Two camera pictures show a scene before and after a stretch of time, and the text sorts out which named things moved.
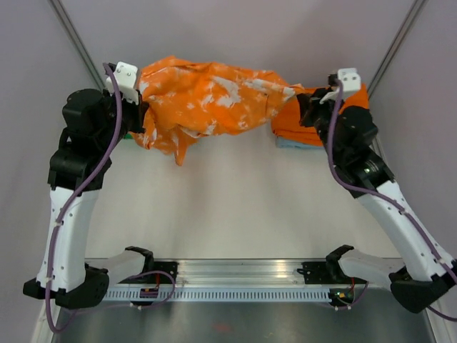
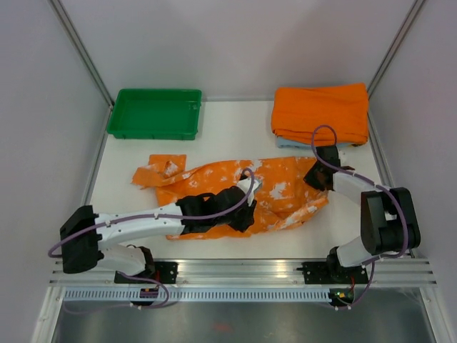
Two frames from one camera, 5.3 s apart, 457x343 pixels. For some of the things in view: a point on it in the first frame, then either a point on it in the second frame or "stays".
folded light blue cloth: x=287 y=143 stays
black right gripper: x=310 y=105 → x=309 y=179
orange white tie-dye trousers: x=187 y=98 → x=285 y=200
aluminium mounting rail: x=236 y=272 stays
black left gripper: x=138 y=111 → x=247 y=219
